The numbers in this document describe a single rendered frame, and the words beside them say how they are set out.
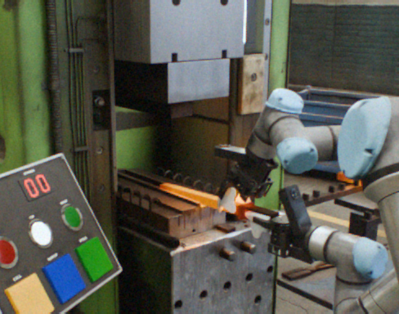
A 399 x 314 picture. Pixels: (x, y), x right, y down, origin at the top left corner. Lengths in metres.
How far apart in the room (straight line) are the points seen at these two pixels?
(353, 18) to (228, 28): 8.52
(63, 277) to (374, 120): 0.62
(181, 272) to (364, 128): 0.79
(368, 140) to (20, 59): 0.82
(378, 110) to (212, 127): 1.05
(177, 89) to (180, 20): 0.16
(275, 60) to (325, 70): 8.39
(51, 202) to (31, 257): 0.14
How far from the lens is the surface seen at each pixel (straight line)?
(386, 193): 0.89
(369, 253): 1.26
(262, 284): 1.78
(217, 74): 1.56
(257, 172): 1.42
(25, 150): 1.44
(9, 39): 1.44
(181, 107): 1.62
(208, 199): 1.57
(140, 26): 1.45
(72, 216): 1.23
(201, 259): 1.57
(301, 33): 10.55
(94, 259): 1.23
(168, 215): 1.56
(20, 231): 1.13
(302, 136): 1.27
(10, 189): 1.15
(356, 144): 0.90
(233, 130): 1.82
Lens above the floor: 1.50
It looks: 18 degrees down
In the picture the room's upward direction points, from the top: straight up
